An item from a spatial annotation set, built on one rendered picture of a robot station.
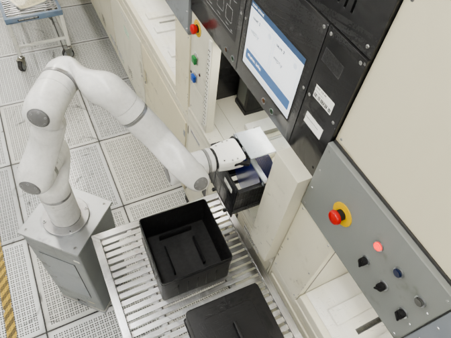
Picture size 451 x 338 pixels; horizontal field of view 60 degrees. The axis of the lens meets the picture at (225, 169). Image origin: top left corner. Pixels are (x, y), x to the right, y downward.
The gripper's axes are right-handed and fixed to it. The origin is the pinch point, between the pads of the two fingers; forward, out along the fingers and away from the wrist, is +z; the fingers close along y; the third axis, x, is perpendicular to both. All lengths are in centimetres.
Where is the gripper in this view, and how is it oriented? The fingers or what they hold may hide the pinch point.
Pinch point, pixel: (253, 146)
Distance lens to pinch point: 136.0
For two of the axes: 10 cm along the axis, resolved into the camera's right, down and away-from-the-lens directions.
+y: 4.3, 7.5, -5.0
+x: 1.0, -5.9, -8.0
